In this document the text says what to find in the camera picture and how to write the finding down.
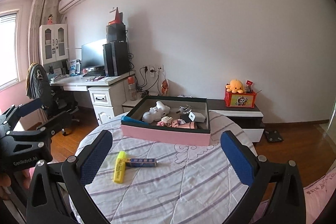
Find yellow highlighter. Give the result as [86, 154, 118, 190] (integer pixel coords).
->
[113, 151, 126, 184]

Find white power adapter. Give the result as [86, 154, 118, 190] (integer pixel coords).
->
[188, 111, 206, 123]

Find pink brick donut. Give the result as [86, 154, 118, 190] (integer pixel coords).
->
[157, 116, 173, 127]

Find pink white brick figure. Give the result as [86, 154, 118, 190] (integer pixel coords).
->
[170, 119, 186, 127]

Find rose gold cylinder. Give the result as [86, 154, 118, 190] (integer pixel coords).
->
[179, 122, 198, 129]

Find left hand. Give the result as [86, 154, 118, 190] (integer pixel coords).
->
[0, 169, 31, 200]

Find black office chair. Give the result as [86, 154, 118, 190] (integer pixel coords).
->
[26, 63, 80, 122]

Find pink bed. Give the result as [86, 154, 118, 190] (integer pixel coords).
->
[250, 164, 335, 223]

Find black bathroom scale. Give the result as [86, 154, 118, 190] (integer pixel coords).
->
[264, 130, 284, 143]

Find white computer desk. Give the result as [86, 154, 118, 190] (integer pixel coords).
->
[51, 71, 134, 124]

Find blue product box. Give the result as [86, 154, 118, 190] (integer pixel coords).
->
[70, 59, 81, 76]

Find black keyboard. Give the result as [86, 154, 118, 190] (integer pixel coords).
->
[83, 71, 106, 77]

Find black low tv cabinet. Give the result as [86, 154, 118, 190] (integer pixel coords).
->
[146, 93, 265, 143]

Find white glass door cabinet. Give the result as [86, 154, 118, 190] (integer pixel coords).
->
[39, 24, 68, 65]

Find white bedside cabinet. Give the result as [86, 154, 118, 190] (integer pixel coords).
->
[122, 92, 158, 113]

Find black computer monitor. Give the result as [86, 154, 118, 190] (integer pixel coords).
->
[81, 39, 106, 69]

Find round table striped cloth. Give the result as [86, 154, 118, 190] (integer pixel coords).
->
[79, 111, 253, 223]

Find orange cap bottle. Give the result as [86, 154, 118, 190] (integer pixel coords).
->
[127, 76, 137, 101]

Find cartoon doll figure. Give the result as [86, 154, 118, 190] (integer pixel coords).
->
[47, 14, 54, 25]

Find black computer tower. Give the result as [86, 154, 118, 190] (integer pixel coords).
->
[103, 42, 130, 77]

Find red cartoon storage box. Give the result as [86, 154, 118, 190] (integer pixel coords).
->
[224, 91, 257, 108]

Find black speaker box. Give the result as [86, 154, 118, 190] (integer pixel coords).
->
[106, 23, 126, 43]

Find yellow octopus plush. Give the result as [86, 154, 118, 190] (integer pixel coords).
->
[226, 79, 244, 94]

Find pink storage box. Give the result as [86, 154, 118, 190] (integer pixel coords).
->
[121, 96, 211, 146]

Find orange snack bag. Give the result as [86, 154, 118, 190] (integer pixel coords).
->
[161, 79, 169, 96]

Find red paper bag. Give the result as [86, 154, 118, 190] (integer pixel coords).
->
[108, 7, 123, 25]

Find patterned pouch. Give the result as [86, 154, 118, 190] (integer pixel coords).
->
[178, 94, 194, 98]

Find wall power outlets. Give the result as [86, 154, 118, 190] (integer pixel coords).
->
[143, 65, 164, 77]

